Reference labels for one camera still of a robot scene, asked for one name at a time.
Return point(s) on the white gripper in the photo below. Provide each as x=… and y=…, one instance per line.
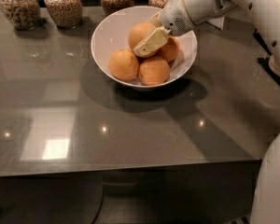
x=174, y=17

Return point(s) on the orange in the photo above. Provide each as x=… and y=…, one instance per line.
x=154, y=71
x=170, y=50
x=138, y=33
x=123, y=64

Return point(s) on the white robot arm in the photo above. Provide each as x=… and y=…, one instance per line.
x=265, y=14

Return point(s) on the white ceramic bowl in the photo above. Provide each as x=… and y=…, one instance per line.
x=112, y=34

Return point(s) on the white folded card stand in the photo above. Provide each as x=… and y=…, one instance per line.
x=217, y=22

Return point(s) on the far left glass jar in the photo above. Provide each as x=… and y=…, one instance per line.
x=22, y=14

